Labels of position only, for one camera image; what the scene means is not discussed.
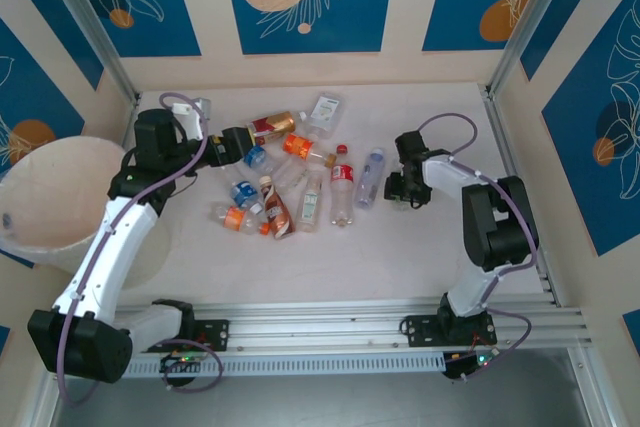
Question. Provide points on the clear bottle red label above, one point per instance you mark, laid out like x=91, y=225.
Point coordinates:
x=342, y=187

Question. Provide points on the orange label bottle gold cap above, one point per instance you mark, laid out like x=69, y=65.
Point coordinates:
x=298, y=144

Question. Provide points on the aluminium frame post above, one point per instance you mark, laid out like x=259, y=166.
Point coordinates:
x=85, y=17
x=530, y=17

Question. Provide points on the aluminium side rail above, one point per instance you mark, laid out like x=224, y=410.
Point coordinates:
x=502, y=147

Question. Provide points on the plain clear bottle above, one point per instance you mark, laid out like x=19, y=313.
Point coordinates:
x=290, y=174

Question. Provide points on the red gold label bottle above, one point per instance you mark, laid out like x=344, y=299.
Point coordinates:
x=272, y=125

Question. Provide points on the clear bottle blue label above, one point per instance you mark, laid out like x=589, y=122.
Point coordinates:
x=243, y=193
x=256, y=157

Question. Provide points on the clear bottle green white label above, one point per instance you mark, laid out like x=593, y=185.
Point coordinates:
x=311, y=204

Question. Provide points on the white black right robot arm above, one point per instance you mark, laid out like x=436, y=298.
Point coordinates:
x=470, y=292

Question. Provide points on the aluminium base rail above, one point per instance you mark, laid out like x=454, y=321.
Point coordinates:
x=325, y=322

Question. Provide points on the white translucent bin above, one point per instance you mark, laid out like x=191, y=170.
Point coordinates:
x=50, y=187

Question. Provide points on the small circuit board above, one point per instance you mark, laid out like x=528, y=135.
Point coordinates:
x=467, y=364
x=182, y=361

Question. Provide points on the purple tinted clear bottle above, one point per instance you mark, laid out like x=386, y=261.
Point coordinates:
x=369, y=179

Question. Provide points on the brown chocolate drink bottle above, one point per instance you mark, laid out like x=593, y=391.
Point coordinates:
x=277, y=212

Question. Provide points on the black mounting plate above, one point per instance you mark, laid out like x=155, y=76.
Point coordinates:
x=420, y=329
x=215, y=334

